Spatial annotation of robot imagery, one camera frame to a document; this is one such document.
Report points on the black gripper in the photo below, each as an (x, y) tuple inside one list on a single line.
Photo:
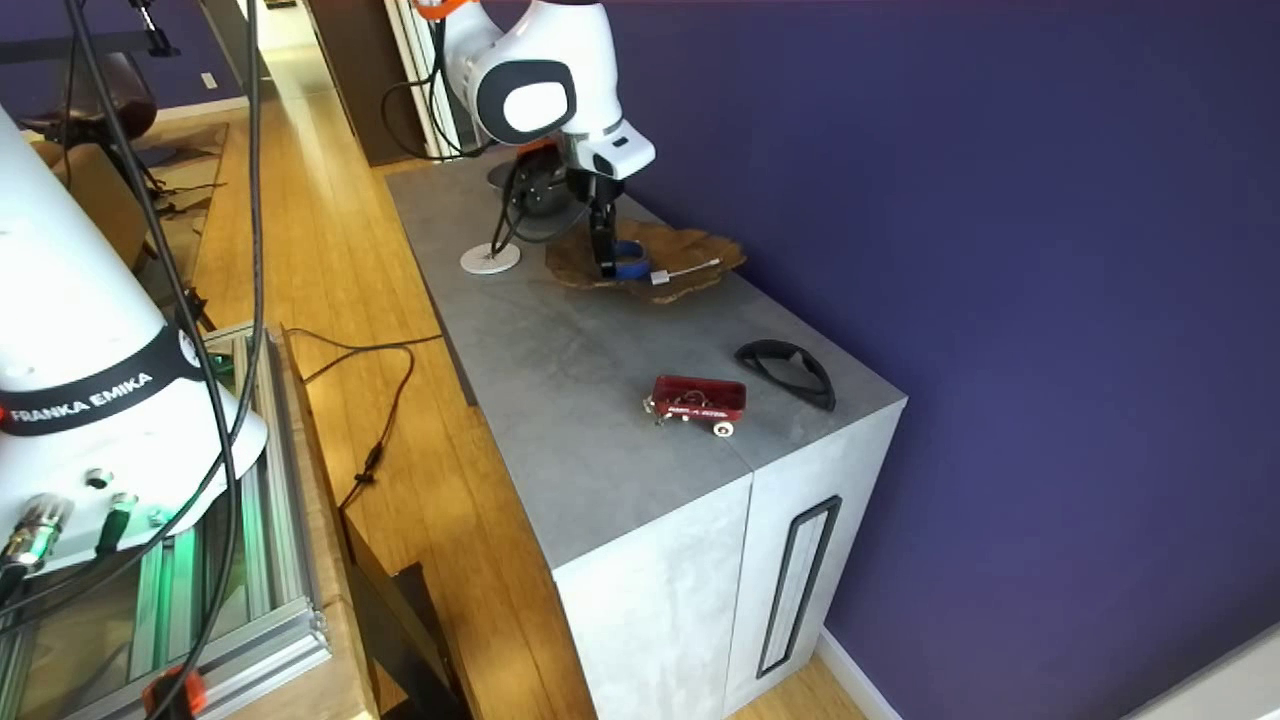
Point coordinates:
[(601, 184)]

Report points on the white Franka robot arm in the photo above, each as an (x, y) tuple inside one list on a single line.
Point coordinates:
[(541, 82)]

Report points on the dark metal bowl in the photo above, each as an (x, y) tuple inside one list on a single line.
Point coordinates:
[(541, 199)]

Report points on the small blue object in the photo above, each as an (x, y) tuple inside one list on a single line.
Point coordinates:
[(633, 268)]

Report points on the brown wooden plate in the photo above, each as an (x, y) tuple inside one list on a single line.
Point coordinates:
[(680, 257)]

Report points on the red toy wagon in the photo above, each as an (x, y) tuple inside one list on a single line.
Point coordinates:
[(697, 401)]

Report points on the grey concrete-look cabinet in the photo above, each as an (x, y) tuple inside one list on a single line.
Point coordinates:
[(640, 443)]

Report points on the white baseboard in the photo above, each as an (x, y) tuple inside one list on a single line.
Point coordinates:
[(861, 673)]

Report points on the black camera tripod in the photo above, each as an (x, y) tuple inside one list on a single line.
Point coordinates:
[(142, 172)]

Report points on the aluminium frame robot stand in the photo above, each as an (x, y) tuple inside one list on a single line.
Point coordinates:
[(253, 585)]

